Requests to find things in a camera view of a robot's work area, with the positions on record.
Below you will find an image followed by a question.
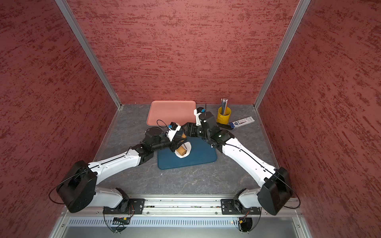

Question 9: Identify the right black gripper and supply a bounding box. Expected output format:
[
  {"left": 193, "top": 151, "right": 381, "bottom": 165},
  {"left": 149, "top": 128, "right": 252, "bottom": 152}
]
[{"left": 181, "top": 122, "right": 211, "bottom": 139}]

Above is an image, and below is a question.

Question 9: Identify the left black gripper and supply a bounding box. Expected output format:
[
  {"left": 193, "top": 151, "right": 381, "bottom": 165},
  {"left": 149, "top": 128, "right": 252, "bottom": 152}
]
[{"left": 152, "top": 133, "right": 188, "bottom": 152}]

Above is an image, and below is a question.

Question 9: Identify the teal tray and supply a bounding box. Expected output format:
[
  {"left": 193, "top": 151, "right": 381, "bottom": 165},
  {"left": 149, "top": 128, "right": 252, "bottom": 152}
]
[{"left": 158, "top": 137, "right": 217, "bottom": 170}]

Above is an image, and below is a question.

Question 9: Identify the white dough piece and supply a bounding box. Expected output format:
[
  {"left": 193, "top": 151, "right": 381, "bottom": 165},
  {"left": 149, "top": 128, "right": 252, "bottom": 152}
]
[{"left": 174, "top": 141, "right": 191, "bottom": 159}]

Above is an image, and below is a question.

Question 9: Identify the wooden rolling pin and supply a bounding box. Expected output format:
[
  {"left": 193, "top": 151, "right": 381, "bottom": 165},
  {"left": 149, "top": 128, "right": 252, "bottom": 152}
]
[{"left": 176, "top": 133, "right": 190, "bottom": 157}]

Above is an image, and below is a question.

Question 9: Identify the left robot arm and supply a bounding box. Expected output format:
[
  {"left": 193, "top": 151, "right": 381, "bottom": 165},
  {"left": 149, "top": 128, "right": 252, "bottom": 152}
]
[{"left": 55, "top": 127, "right": 186, "bottom": 214}]

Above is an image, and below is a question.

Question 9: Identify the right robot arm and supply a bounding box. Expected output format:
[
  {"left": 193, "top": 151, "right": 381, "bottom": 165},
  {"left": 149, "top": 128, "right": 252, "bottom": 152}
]
[{"left": 182, "top": 112, "right": 293, "bottom": 216}]

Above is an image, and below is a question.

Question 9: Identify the yellow cup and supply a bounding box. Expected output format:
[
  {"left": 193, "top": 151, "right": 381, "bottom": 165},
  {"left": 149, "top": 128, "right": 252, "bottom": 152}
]
[{"left": 216, "top": 107, "right": 231, "bottom": 125}]

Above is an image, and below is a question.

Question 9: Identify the pink tray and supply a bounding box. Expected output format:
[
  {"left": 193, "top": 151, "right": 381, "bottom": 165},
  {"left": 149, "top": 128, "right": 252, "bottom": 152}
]
[{"left": 146, "top": 101, "right": 196, "bottom": 126}]

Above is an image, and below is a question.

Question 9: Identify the white blue pencil box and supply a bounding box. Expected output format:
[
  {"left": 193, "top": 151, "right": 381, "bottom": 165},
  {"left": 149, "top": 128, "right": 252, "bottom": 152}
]
[{"left": 229, "top": 117, "right": 255, "bottom": 129}]

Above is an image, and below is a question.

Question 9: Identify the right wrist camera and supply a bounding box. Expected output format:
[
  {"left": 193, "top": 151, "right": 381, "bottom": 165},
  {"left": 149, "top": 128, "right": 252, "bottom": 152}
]
[{"left": 193, "top": 107, "right": 206, "bottom": 126}]

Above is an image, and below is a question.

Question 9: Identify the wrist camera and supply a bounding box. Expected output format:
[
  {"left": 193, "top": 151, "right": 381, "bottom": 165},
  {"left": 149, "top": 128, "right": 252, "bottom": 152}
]
[
  {"left": 167, "top": 122, "right": 182, "bottom": 141},
  {"left": 193, "top": 107, "right": 206, "bottom": 126}
]

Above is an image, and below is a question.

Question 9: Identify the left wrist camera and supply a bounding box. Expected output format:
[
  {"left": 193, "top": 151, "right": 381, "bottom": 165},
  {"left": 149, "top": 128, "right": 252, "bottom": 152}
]
[{"left": 167, "top": 122, "right": 182, "bottom": 141}]

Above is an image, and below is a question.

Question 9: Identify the aluminium front rail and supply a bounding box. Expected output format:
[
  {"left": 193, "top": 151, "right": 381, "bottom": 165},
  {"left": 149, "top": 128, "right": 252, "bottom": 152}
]
[{"left": 60, "top": 195, "right": 304, "bottom": 218}]

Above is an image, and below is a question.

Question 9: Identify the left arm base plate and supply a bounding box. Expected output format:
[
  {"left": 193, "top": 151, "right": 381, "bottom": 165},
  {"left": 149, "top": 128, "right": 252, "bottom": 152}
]
[{"left": 103, "top": 198, "right": 145, "bottom": 216}]

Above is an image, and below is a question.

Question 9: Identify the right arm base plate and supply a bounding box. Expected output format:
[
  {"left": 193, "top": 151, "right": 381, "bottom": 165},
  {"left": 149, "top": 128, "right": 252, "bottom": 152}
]
[{"left": 220, "top": 199, "right": 261, "bottom": 215}]

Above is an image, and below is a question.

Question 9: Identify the right corner aluminium post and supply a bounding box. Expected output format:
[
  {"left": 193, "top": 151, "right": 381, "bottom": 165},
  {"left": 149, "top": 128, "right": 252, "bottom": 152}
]
[{"left": 254, "top": 0, "right": 311, "bottom": 111}]

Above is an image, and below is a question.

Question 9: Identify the corner aluminium post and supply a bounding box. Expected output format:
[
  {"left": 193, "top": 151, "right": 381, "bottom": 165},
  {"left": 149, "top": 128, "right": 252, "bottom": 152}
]
[
  {"left": 254, "top": 0, "right": 311, "bottom": 111},
  {"left": 55, "top": 0, "right": 123, "bottom": 110}
]

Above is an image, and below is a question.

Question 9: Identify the left corner aluminium post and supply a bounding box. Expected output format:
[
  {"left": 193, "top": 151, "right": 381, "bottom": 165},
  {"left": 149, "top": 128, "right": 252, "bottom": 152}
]
[{"left": 55, "top": 0, "right": 123, "bottom": 110}]

